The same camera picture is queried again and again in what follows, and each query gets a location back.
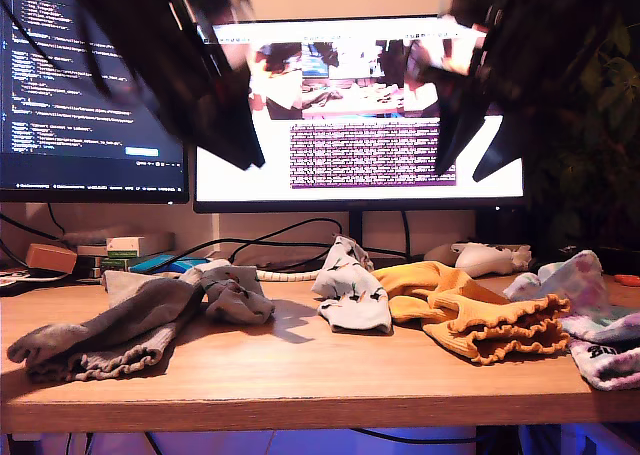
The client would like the pastel tie-dye sock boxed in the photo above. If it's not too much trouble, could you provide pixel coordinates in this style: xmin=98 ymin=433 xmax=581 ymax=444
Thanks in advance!
xmin=559 ymin=309 xmax=640 ymax=391
xmin=503 ymin=249 xmax=612 ymax=319

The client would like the dark code computer monitor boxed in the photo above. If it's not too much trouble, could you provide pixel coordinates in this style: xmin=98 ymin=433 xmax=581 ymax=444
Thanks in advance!
xmin=0 ymin=0 xmax=190 ymax=206

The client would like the black hanging cable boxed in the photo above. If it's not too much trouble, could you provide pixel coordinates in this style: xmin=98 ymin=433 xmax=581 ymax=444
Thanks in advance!
xmin=349 ymin=427 xmax=479 ymax=446

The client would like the bright yellow frilled sock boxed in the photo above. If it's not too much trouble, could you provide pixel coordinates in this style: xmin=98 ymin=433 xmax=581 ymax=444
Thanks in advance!
xmin=388 ymin=294 xmax=571 ymax=366

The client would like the white and green box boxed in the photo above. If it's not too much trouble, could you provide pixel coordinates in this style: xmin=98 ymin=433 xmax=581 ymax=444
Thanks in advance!
xmin=105 ymin=236 xmax=146 ymax=260

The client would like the black desk cable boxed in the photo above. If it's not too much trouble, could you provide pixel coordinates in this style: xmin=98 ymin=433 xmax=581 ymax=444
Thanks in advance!
xmin=227 ymin=218 xmax=346 ymax=271
xmin=127 ymin=237 xmax=406 ymax=279

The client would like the grey frilled-cuff sock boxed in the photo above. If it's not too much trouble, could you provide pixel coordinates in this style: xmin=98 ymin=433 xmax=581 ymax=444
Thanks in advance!
xmin=27 ymin=319 xmax=176 ymax=382
xmin=5 ymin=269 xmax=206 ymax=371

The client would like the white braided usb cable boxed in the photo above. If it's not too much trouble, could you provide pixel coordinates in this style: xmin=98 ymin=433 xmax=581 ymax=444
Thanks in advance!
xmin=255 ymin=268 xmax=321 ymax=282

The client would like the arm camera box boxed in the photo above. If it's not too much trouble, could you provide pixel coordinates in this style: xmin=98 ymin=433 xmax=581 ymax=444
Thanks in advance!
xmin=437 ymin=0 xmax=481 ymax=29

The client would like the pale toucan print sock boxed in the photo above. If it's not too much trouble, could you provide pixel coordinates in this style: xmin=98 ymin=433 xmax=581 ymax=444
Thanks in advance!
xmin=180 ymin=258 xmax=276 ymax=325
xmin=310 ymin=234 xmax=394 ymax=335

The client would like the green leafy house plant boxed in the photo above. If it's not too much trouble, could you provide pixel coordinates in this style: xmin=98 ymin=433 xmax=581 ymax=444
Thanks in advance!
xmin=524 ymin=14 xmax=640 ymax=259

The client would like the mustard frilled sock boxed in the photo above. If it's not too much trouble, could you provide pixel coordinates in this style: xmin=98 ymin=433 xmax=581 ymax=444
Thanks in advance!
xmin=372 ymin=260 xmax=571 ymax=334

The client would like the small brown wooden box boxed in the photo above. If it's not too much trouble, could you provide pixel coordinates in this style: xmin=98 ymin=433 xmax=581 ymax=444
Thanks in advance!
xmin=24 ymin=243 xmax=79 ymax=276

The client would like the blue flat object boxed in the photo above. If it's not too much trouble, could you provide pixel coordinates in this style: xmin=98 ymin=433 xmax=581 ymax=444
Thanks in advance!
xmin=128 ymin=254 xmax=211 ymax=276

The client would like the black table leg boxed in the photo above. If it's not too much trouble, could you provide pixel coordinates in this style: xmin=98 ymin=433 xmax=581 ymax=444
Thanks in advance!
xmin=474 ymin=424 xmax=520 ymax=455

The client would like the bright white computer monitor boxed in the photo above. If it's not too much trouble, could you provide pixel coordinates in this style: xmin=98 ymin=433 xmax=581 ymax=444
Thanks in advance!
xmin=192 ymin=13 xmax=526 ymax=215

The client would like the small green box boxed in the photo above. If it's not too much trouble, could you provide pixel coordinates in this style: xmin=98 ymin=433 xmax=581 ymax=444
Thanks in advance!
xmin=98 ymin=257 xmax=132 ymax=276

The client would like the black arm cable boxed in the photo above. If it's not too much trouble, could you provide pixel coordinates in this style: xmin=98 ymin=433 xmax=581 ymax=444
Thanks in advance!
xmin=0 ymin=0 xmax=116 ymax=101

